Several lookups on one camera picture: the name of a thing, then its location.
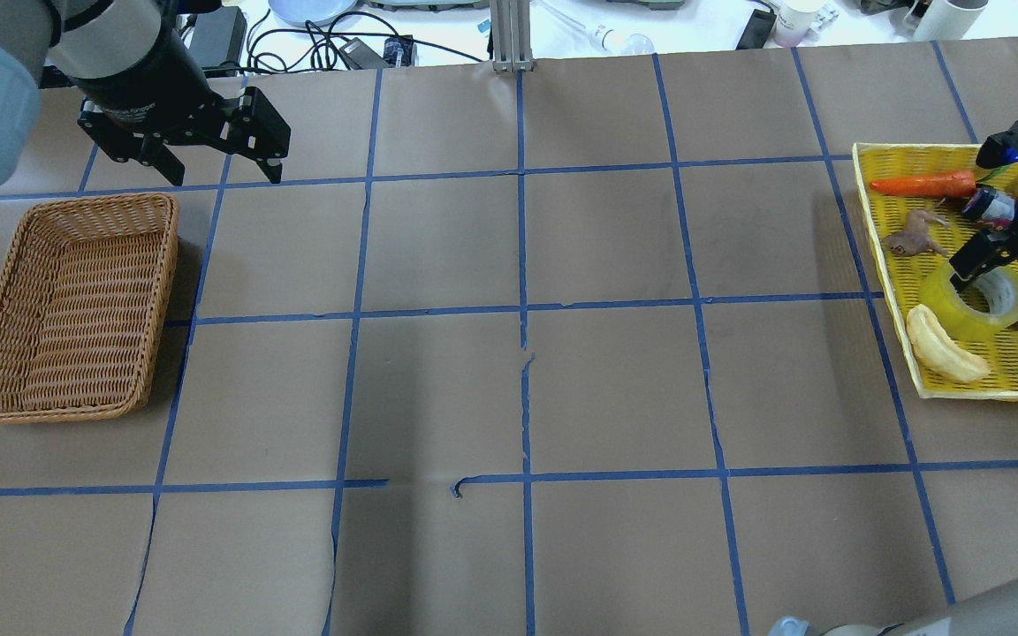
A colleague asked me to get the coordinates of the light bulb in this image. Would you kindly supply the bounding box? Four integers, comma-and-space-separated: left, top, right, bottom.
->
590, 25, 656, 57

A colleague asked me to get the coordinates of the aluminium frame post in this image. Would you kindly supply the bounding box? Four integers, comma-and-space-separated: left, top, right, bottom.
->
489, 0, 535, 75

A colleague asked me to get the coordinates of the yellow toy banana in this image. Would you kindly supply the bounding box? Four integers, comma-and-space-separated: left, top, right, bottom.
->
905, 305, 992, 382

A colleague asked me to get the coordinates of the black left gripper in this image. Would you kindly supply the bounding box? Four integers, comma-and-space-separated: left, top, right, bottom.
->
78, 26, 292, 186

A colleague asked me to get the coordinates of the brown toy animal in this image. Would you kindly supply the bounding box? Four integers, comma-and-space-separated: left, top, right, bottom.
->
880, 208, 950, 257

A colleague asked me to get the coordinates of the yellow plastic basket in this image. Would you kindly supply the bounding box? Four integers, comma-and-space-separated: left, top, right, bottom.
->
851, 142, 1018, 401

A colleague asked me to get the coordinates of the blue plate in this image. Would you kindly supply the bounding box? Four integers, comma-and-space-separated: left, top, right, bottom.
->
268, 0, 359, 28

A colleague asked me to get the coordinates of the orange toy carrot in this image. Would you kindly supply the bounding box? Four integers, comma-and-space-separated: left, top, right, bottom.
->
870, 170, 977, 199

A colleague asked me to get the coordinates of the black power adapter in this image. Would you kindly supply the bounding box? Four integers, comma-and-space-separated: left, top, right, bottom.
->
187, 5, 247, 76

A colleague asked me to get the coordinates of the brown wicker basket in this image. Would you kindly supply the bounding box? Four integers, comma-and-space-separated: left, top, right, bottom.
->
0, 193, 180, 424

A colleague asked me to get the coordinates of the small dark can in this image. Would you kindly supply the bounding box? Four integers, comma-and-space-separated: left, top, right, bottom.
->
961, 185, 1017, 231

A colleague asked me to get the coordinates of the yellow tape roll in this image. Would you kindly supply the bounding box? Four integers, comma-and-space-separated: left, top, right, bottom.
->
918, 261, 1018, 341

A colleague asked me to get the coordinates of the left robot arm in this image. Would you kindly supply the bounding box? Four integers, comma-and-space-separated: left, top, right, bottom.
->
0, 1, 291, 186

